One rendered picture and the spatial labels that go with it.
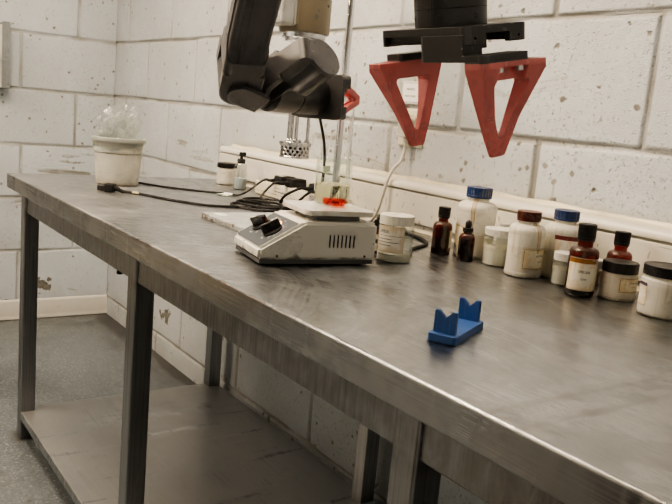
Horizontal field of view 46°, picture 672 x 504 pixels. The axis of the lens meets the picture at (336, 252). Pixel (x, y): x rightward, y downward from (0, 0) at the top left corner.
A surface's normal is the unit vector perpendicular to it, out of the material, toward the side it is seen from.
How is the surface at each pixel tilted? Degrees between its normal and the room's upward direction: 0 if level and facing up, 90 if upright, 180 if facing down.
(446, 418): 90
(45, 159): 90
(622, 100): 90
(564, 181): 90
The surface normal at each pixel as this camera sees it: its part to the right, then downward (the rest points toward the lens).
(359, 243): 0.41, 0.19
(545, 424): 0.09, -0.98
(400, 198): -0.82, 0.03
